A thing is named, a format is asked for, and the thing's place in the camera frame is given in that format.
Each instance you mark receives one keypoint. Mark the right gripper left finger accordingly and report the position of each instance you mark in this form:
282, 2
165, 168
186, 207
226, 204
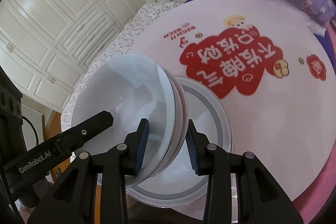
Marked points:
72, 198

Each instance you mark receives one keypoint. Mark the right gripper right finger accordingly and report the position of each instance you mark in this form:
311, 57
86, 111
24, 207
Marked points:
261, 199

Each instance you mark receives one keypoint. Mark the grey rimmed white plate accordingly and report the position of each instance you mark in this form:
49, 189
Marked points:
185, 179

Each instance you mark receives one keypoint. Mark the large white bowl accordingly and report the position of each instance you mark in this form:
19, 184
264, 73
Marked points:
130, 87

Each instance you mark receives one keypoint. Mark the round white printed table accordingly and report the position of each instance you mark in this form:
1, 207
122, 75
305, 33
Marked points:
272, 75

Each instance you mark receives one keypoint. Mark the cream wardrobe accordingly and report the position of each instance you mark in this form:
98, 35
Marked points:
47, 45

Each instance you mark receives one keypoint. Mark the heart pattern bed sheet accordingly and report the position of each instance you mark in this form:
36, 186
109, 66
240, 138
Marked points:
115, 47

